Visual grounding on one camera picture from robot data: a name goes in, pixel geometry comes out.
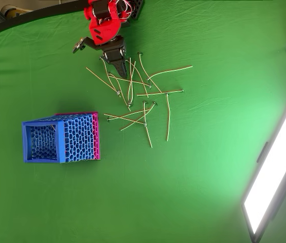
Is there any white yellow sneaker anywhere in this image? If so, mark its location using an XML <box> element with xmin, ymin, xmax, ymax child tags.
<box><xmin>1</xmin><ymin>5</ymin><xmax>33</xmax><ymax>19</ymax></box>

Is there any blue pink lattice basket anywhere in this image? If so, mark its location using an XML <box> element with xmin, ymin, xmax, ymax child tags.
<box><xmin>22</xmin><ymin>111</ymin><xmax>101</xmax><ymax>164</ymax></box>

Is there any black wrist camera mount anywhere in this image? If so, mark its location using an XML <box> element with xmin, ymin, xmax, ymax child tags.
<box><xmin>72</xmin><ymin>36</ymin><xmax>100</xmax><ymax>54</ymax></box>

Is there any green cloth with black rim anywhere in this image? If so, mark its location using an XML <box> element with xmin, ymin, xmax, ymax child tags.
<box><xmin>0</xmin><ymin>0</ymin><xmax>286</xmax><ymax>243</ymax></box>

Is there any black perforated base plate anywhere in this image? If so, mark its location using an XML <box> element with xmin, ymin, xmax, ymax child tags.
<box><xmin>127</xmin><ymin>0</ymin><xmax>146</xmax><ymax>21</ymax></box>

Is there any black framed LED light panel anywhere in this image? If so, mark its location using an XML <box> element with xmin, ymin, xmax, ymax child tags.
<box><xmin>241</xmin><ymin>99</ymin><xmax>286</xmax><ymax>243</ymax></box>

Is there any white red servo cable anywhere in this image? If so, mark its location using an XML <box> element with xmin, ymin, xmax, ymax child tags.
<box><xmin>115</xmin><ymin>0</ymin><xmax>133</xmax><ymax>18</ymax></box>

